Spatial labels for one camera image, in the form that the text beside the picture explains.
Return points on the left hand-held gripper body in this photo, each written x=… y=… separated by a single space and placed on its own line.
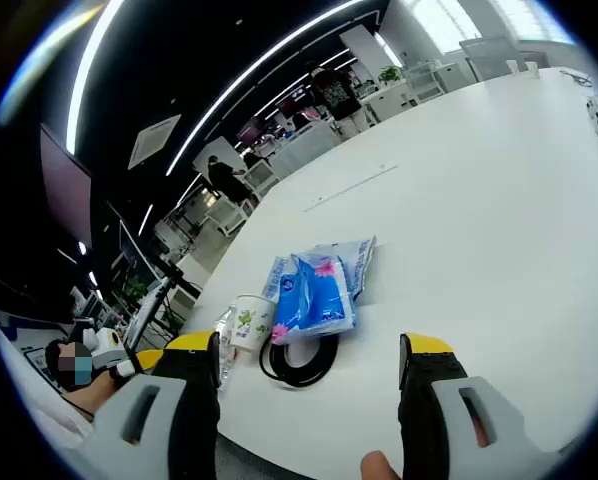
x=106 y=347

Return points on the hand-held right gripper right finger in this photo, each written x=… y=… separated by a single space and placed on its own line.
x=424 y=400

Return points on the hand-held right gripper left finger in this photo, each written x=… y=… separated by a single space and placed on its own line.
x=194 y=400

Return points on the clear plastic water bottle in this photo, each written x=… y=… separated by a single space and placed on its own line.
x=226 y=362

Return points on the white paper cup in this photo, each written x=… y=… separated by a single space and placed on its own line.
x=249 y=320

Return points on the blue tissue pack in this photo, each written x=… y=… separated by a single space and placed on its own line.
x=314 y=305

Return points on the pale blue wet wipes pack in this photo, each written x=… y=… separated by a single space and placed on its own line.
x=360 y=265

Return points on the person's right hand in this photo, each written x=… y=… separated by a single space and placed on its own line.
x=379 y=467

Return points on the black tripod stand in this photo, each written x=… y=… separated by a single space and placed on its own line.
x=154 y=310

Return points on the person's white shirt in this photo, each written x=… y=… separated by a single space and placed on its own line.
x=44 y=415

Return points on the ceiling air vent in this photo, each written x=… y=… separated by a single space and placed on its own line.
x=154 y=140

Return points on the white mesh chair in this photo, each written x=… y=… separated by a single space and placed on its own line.
x=424 y=82

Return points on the green potted plant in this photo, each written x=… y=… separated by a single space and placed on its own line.
x=390 y=75

